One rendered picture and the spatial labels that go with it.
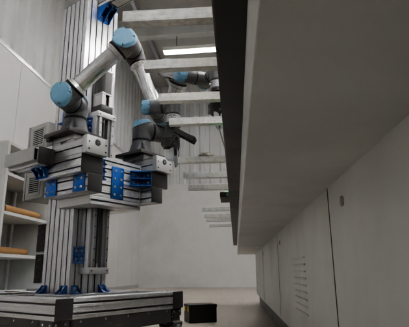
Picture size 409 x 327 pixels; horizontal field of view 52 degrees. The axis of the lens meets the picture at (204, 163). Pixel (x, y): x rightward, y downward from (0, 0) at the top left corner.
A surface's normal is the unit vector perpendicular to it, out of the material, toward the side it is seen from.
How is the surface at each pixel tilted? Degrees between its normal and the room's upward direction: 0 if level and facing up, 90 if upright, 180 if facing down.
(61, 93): 95
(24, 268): 90
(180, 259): 90
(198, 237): 90
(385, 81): 180
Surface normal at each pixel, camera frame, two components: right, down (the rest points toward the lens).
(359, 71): 0.01, 0.97
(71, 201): -0.59, -0.19
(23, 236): -0.11, -0.25
